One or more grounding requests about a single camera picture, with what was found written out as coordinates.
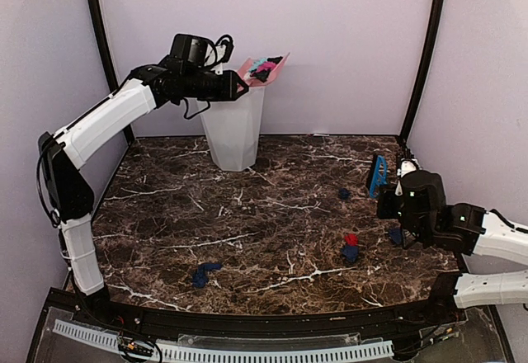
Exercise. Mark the right black frame post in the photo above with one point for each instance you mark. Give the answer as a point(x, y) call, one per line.
point(429, 44)

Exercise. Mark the translucent white waste bin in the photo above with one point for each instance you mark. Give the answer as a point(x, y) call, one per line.
point(232, 130)

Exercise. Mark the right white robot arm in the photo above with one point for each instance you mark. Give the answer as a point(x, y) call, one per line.
point(471, 230)

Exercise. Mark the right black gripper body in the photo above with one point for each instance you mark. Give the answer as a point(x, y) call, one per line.
point(410, 221)

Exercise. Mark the long dark blue scrap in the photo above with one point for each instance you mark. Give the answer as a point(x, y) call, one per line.
point(200, 276)

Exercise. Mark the pink paper scrap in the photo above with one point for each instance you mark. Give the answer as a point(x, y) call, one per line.
point(266, 66)

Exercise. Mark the pink plastic dustpan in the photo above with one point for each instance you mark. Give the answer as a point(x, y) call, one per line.
point(242, 71)

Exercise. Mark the teal paper scrap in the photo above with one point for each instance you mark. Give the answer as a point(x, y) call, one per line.
point(257, 63)

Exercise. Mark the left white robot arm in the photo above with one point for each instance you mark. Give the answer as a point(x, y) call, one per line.
point(66, 197)

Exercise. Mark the black front table rail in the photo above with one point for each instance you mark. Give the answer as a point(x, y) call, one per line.
point(395, 320)

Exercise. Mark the dark blue scrap far right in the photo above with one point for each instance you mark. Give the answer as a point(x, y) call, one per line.
point(396, 236)

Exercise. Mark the white slotted cable duct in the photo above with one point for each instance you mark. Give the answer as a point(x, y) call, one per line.
point(188, 348)

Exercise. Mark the left black frame post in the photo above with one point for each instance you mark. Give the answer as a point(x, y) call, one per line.
point(103, 47)

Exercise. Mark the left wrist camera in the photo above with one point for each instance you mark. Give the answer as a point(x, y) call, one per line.
point(221, 51)

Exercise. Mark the black frame post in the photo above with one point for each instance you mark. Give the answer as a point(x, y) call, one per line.
point(429, 44)
point(103, 47)

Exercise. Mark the small dark blue scrap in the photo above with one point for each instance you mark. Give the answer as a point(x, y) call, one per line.
point(344, 194)

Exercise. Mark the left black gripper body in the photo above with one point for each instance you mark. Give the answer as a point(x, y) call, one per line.
point(199, 86)

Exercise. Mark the dark blue scrap centre right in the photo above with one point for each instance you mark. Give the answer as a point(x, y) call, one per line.
point(350, 252)

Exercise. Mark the blue hand brush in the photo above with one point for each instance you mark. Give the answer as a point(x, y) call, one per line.
point(377, 175)

